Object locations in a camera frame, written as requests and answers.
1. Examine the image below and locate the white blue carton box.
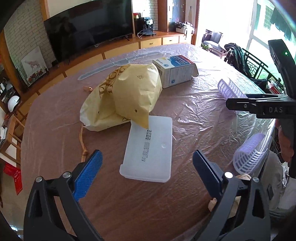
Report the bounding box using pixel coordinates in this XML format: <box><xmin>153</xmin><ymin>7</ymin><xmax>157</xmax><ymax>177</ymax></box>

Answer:
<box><xmin>152</xmin><ymin>55</ymin><xmax>199</xmax><ymax>88</ymax></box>

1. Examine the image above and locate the yellow paper bag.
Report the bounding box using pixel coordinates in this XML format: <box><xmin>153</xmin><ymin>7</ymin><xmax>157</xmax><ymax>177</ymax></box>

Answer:
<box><xmin>80</xmin><ymin>63</ymin><xmax>162</xmax><ymax>132</ymax></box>

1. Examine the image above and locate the person right hand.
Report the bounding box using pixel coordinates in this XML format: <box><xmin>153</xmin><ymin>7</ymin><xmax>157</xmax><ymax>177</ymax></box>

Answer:
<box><xmin>275</xmin><ymin>119</ymin><xmax>294</xmax><ymax>163</ymax></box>

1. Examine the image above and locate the barcode label sheet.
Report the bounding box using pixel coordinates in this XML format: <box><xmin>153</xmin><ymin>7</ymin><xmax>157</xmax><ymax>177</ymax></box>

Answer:
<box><xmin>232</xmin><ymin>133</ymin><xmax>271</xmax><ymax>175</ymax></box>
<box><xmin>218</xmin><ymin>79</ymin><xmax>247</xmax><ymax>100</ymax></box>

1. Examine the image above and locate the black chair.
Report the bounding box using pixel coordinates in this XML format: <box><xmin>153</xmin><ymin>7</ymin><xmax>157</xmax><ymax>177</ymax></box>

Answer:
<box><xmin>224</xmin><ymin>43</ymin><xmax>285</xmax><ymax>94</ymax></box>

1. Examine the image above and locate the red crate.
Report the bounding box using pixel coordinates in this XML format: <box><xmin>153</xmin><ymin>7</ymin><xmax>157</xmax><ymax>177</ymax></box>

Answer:
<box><xmin>4</xmin><ymin>163</ymin><xmax>23</xmax><ymax>195</ymax></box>

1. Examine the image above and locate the potted plant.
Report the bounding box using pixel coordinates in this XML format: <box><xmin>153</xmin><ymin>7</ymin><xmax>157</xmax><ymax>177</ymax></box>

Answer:
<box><xmin>201</xmin><ymin>43</ymin><xmax>212</xmax><ymax>51</ymax></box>

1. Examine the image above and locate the small wooden side table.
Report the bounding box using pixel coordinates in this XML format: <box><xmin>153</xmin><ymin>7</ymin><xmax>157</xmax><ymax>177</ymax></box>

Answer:
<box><xmin>1</xmin><ymin>115</ymin><xmax>25</xmax><ymax>167</ymax></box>

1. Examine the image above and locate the white flat plastic box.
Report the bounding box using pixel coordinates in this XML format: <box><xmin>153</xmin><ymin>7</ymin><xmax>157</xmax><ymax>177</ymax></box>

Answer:
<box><xmin>119</xmin><ymin>115</ymin><xmax>173</xmax><ymax>183</ymax></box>

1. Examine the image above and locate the wooden tv cabinet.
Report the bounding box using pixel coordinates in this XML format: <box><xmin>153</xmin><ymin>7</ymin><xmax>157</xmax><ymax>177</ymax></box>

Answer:
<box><xmin>16</xmin><ymin>31</ymin><xmax>193</xmax><ymax>119</ymax></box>

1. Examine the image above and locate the white helmet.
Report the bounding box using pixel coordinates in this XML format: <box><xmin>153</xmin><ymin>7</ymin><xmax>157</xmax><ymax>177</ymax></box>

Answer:
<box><xmin>8</xmin><ymin>95</ymin><xmax>20</xmax><ymax>113</ymax></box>

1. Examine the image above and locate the black coffee machine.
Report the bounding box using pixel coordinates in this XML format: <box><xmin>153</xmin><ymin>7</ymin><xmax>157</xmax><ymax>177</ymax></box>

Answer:
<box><xmin>134</xmin><ymin>17</ymin><xmax>156</xmax><ymax>38</ymax></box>

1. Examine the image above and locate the horse picture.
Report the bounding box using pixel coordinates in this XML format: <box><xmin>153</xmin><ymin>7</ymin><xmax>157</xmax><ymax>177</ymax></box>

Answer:
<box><xmin>21</xmin><ymin>46</ymin><xmax>48</xmax><ymax>86</ymax></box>

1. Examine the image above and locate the black television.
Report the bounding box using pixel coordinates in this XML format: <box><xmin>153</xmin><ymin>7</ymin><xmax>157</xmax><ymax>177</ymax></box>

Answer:
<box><xmin>44</xmin><ymin>1</ymin><xmax>133</xmax><ymax>62</ymax></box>

